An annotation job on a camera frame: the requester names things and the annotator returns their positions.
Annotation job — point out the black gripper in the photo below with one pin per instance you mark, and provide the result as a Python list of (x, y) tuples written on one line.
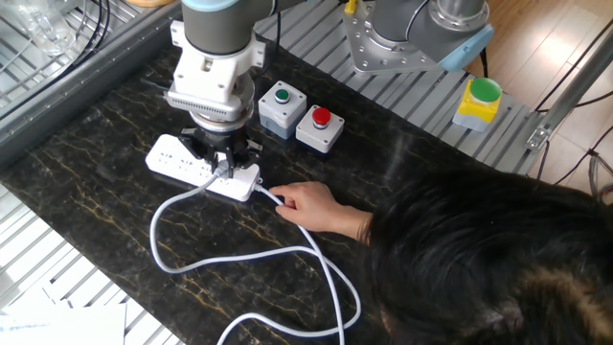
[(220, 141)]

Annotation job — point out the white power strip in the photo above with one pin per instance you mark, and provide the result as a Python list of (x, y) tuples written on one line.
[(163, 163)]

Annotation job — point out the person right forearm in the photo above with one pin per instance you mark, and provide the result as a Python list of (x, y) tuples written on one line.
[(356, 223)]

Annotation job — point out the person right hand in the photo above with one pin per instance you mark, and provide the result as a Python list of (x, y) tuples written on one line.
[(311, 206)]

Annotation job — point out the grey box green push button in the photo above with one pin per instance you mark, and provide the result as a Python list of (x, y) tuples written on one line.
[(273, 112)]

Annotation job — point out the grey box red push button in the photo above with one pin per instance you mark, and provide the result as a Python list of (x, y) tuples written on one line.
[(318, 139)]

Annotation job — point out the black marble pattern slab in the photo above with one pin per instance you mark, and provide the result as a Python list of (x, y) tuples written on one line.
[(96, 201)]

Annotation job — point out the grey aluminium beam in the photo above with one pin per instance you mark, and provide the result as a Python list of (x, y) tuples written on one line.
[(72, 91)]

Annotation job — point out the round wooden stand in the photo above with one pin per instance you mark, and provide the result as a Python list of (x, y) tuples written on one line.
[(148, 2)]

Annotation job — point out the yellow plastic clip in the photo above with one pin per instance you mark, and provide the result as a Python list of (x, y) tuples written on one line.
[(350, 6)]

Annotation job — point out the clear plastic container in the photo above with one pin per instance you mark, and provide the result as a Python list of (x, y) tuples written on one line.
[(38, 29)]

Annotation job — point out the white paper sheets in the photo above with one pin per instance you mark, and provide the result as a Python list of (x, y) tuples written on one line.
[(72, 326)]

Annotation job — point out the yellow box large green button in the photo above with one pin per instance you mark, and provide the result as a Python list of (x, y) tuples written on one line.
[(476, 112)]

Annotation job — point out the person head black hair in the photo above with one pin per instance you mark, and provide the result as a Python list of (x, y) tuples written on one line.
[(479, 249)]

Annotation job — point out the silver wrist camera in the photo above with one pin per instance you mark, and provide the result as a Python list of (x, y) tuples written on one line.
[(201, 108)]

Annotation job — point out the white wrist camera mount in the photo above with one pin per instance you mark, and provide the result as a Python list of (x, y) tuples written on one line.
[(206, 76)]

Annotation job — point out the silver robot mount plate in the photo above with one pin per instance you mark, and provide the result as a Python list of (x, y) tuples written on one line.
[(369, 52)]

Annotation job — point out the aluminium frame pole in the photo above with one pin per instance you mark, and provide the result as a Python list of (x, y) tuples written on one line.
[(574, 88)]

